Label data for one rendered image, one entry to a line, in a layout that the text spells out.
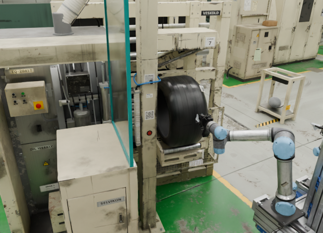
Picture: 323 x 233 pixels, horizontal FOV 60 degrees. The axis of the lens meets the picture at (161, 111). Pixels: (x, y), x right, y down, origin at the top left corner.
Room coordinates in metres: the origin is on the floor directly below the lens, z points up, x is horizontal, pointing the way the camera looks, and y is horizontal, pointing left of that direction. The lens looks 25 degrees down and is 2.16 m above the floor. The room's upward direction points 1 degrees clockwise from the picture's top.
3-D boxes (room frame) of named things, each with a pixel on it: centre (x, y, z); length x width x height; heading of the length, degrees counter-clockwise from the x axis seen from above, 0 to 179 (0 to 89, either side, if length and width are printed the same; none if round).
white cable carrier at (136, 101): (1.97, 0.18, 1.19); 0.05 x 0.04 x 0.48; 20
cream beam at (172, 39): (2.45, -0.14, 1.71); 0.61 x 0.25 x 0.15; 110
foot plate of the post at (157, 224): (2.02, 0.11, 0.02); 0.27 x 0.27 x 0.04; 20
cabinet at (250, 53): (6.81, -2.18, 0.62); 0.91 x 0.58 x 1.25; 120
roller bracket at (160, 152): (2.07, 0.05, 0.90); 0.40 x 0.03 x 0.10; 20
